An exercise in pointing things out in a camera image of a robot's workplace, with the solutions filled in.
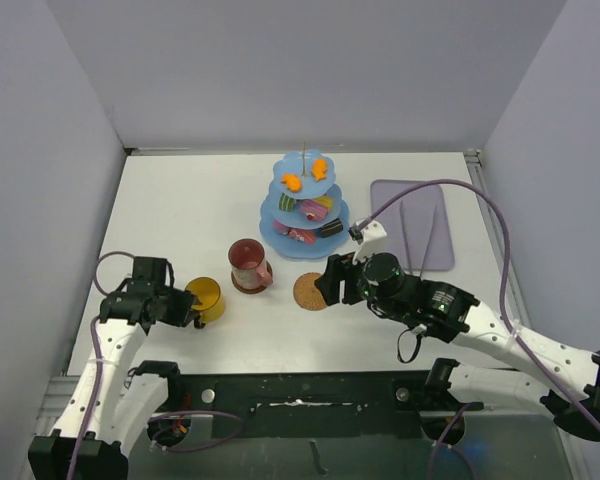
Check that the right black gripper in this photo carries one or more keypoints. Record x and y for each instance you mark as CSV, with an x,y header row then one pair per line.
x,y
340,268

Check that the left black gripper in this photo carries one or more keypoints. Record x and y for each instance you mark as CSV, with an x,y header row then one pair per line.
x,y
182,315

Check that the metal tongs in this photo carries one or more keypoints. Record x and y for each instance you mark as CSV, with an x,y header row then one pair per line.
x,y
417,226

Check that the yellow enamel mug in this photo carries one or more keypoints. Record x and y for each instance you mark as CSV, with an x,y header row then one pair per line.
x,y
210,304

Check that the chocolate layered cake slice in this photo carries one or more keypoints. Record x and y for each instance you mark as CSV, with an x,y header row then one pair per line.
x,y
331,228

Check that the woven rattan coaster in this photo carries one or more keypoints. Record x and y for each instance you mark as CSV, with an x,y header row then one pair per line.
x,y
306,294

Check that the red pink macaron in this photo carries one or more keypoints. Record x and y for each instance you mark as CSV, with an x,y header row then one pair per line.
x,y
302,235

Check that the pink strawberry cake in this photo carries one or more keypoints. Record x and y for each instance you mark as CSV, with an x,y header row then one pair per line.
x,y
313,211

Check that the yellow pink cake slice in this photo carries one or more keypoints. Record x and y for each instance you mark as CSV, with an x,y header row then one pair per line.
x,y
325,201

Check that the brown wooden coaster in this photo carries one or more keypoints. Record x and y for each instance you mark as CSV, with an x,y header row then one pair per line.
x,y
252,291

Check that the pink patterned mug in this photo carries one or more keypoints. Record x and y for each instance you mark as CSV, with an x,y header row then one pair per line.
x,y
249,264

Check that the green striped macaron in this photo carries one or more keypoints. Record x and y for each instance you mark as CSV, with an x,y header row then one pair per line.
x,y
286,203

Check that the orange cookie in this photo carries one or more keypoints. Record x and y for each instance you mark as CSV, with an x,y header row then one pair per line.
x,y
319,169
292,182

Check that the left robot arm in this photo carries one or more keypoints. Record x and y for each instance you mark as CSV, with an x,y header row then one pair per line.
x,y
114,400

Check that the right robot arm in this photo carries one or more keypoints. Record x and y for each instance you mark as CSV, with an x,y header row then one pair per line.
x,y
537,374

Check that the purple serving tray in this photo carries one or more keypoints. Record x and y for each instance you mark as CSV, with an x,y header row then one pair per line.
x,y
441,256

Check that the blue three-tier cake stand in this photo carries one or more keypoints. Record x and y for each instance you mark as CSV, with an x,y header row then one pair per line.
x,y
300,162

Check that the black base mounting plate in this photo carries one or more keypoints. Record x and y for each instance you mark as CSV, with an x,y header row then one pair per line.
x,y
305,405

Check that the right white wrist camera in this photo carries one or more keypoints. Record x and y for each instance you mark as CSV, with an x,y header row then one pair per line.
x,y
369,236

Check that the aluminium rail frame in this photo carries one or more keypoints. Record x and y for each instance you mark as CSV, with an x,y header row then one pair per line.
x,y
180,212

